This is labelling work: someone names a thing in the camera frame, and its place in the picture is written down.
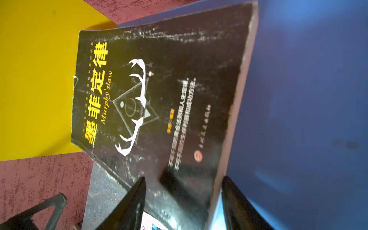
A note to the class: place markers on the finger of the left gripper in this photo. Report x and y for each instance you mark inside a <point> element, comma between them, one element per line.
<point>24,220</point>

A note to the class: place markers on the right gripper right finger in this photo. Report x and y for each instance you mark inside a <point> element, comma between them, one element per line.
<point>239,213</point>

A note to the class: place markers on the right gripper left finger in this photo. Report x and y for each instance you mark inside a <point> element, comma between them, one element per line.
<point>129,212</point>

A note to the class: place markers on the black Murphy's law book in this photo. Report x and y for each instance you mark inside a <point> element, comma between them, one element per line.
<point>161,101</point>

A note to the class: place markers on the white science magazine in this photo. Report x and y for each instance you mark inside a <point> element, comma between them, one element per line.
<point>150,223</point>

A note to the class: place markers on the yellow pink blue bookshelf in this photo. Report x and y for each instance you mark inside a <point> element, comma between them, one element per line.
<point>253,110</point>

